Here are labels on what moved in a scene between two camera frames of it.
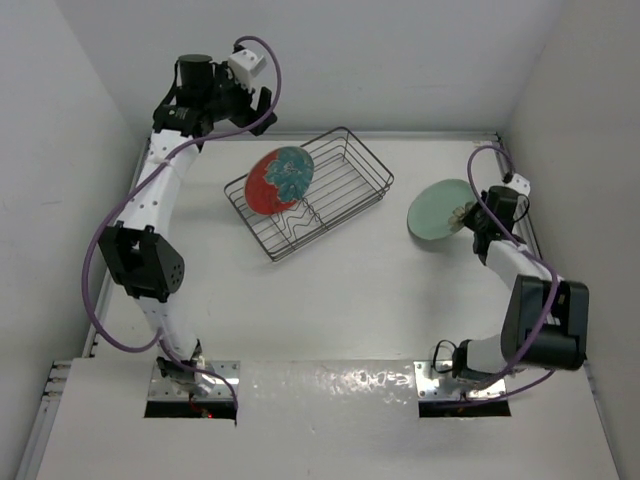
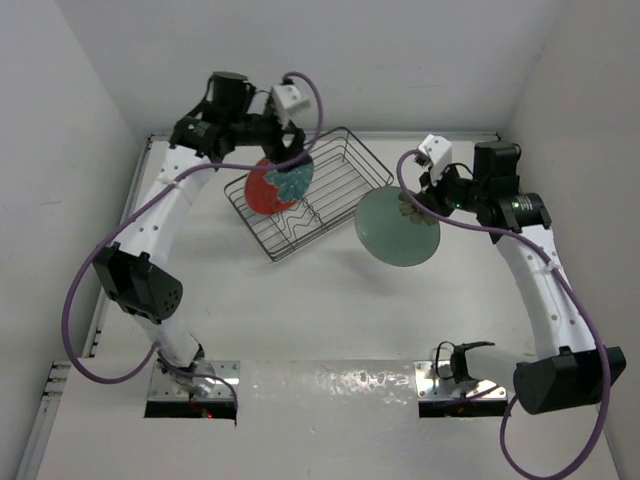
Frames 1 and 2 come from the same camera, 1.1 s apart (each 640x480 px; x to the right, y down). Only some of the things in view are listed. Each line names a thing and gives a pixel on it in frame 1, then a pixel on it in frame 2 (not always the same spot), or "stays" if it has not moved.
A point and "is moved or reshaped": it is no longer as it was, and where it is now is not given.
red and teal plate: [278, 179] stays
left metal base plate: [181, 388] stays
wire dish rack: [345, 179] stays
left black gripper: [243, 93] to [276, 150]
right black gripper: [468, 218] to [430, 192]
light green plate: [431, 208] is moved or reshaped
